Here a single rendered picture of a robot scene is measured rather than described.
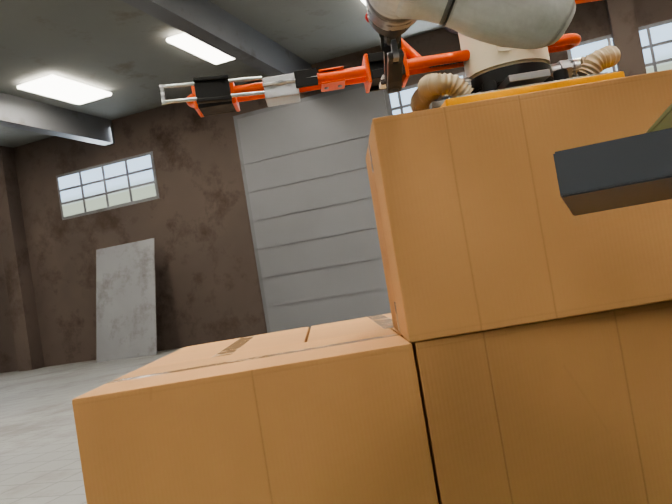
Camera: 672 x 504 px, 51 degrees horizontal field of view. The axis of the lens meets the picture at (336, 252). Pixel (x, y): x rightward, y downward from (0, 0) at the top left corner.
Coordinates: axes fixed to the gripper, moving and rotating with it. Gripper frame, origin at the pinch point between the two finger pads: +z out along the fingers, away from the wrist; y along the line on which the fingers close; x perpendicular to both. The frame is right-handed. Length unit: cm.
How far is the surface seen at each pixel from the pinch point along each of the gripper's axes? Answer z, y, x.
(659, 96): -7.4, 18.2, 45.8
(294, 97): 12.7, 3.0, -17.2
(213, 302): 1006, 43, -192
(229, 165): 982, -167, -130
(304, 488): -5, 75, -26
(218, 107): 12.5, 2.7, -32.7
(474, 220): -6.1, 34.4, 10.2
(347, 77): 11.4, 1.0, -6.1
